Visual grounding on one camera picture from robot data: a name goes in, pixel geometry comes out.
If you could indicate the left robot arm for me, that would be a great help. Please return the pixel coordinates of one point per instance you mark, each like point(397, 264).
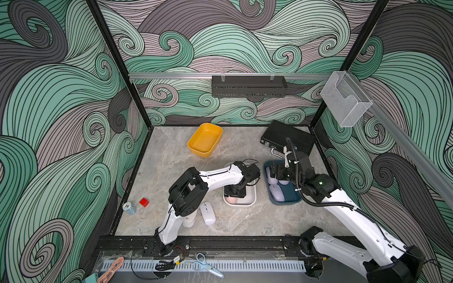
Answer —
point(189, 191)

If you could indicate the clear mesh wall bin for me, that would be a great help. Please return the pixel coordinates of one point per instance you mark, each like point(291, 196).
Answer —
point(346, 98)

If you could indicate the small clear bottle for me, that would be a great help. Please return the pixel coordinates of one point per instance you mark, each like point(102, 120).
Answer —
point(129, 208)

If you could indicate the black wall shelf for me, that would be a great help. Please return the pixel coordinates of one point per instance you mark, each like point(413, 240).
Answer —
point(248, 86)

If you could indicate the black briefcase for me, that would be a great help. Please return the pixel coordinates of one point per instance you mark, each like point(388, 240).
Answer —
point(276, 134)

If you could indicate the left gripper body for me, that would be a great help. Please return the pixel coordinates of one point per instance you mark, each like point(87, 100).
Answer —
point(236, 192)

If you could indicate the yellow storage box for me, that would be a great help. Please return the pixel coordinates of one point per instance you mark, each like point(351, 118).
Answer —
point(205, 140)

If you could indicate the pink mouse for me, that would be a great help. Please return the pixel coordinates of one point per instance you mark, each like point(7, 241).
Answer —
point(231, 200)

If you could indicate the pale lilac white mouse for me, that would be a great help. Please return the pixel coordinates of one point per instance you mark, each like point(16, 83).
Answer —
point(208, 213)

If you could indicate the white storage box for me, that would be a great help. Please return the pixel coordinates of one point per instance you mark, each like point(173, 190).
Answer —
point(251, 196)

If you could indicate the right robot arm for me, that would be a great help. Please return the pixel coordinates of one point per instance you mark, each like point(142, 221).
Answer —
point(382, 258)

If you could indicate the white mouse middle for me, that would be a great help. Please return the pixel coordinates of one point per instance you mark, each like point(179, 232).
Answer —
point(190, 219)

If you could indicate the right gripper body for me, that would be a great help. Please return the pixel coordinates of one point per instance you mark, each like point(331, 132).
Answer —
point(283, 173)

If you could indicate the blue handled scissors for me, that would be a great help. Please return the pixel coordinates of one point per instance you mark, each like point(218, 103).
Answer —
point(200, 264)

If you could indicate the dark teal storage box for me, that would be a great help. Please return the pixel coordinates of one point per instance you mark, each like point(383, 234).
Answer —
point(291, 196)

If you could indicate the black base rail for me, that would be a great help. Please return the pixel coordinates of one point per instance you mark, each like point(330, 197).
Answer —
point(149, 246)

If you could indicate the small red cube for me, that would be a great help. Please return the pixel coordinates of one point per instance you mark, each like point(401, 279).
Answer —
point(144, 202)

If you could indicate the purple slim mouse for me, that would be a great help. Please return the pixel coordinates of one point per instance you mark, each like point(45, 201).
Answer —
point(277, 193)

